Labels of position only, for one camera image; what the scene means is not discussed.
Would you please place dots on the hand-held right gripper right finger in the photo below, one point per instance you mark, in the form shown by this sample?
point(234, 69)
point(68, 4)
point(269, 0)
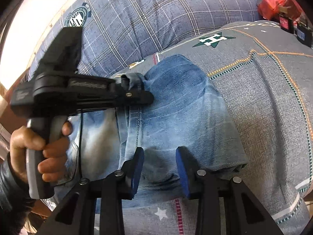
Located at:
point(182, 169)

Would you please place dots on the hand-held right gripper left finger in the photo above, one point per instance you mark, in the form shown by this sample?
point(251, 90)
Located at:
point(138, 166)

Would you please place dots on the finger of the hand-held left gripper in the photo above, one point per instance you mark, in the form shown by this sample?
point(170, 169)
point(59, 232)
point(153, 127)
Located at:
point(139, 98)

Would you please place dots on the faded blue jeans pants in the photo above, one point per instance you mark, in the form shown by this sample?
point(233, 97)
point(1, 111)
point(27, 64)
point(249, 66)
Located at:
point(176, 102)

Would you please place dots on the person's left hand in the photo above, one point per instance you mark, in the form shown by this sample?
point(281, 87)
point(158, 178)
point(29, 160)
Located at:
point(55, 146)

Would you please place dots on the blue plaid pillow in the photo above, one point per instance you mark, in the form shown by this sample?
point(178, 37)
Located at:
point(159, 9)

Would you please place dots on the grey star-print bedsheet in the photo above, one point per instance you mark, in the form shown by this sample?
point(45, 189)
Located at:
point(256, 90)

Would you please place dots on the small black box red label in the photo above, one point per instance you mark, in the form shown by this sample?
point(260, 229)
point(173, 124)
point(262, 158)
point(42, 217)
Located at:
point(286, 23)

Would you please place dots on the red plastic bag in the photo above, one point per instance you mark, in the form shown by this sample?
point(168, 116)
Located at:
point(273, 0)

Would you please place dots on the small black box blue label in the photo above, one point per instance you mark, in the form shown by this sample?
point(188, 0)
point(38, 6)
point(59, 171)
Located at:
point(303, 34)

